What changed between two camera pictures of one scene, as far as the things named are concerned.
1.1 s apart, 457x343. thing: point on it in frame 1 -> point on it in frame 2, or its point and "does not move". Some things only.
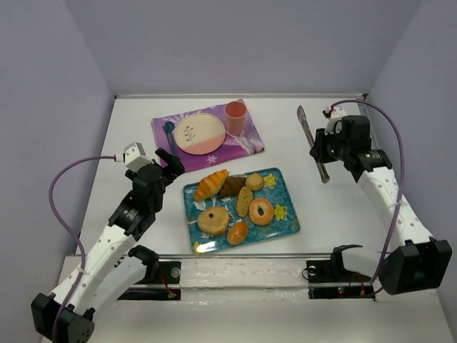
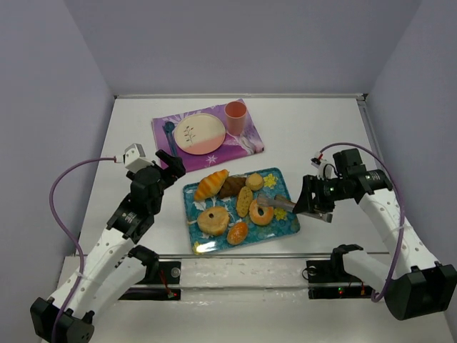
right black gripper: (320, 145) -> (313, 194)
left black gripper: (166, 170) does not move
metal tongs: (323, 171) -> (280, 201)
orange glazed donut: (260, 211) does not move
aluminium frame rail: (237, 96) does not move
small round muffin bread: (254, 181) does not move
